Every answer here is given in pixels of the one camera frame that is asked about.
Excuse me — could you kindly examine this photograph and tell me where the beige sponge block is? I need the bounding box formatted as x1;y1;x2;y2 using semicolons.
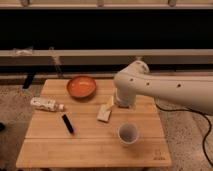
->
97;105;111;122

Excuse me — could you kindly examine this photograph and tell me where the orange bowl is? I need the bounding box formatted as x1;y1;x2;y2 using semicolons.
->
66;76;96;98

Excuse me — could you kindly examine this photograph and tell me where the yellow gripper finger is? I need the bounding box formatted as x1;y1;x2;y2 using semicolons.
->
106;96;114;110

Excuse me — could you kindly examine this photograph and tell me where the grey metal rail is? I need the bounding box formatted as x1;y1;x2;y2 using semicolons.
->
0;49;213;66

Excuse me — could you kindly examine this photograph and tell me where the white plastic bottle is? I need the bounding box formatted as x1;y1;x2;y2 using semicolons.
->
30;97;65;112

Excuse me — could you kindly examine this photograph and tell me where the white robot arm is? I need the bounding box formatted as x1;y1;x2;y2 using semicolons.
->
114;60;213;115

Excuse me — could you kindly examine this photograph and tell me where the black eraser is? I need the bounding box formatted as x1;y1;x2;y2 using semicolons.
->
62;114;74;134

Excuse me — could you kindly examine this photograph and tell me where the black power cable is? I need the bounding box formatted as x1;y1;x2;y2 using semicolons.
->
154;98;213;168

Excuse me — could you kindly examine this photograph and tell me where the white paper cup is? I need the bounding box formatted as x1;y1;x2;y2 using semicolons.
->
117;123;139;146

